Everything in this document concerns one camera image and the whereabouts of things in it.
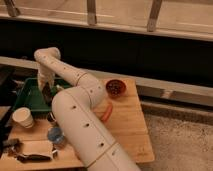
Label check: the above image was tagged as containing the orange carrot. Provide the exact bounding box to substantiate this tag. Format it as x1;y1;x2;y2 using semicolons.
101;103;113;122

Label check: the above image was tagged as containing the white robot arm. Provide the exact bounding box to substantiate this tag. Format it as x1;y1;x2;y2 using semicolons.
34;47;141;171

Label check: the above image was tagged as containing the green plastic tray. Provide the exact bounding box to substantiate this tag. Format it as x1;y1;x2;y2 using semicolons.
12;77;73;114

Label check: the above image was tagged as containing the white paper cup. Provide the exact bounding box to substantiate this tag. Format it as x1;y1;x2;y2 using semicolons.
12;107;34;128

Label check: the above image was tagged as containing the small metal can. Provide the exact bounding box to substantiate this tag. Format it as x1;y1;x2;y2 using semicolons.
47;112;56;125

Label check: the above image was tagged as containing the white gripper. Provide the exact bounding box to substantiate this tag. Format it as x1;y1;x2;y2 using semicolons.
38;65;55;91

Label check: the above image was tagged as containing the red bowl with dark contents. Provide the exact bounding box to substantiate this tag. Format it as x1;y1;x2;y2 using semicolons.
106;79;126;98

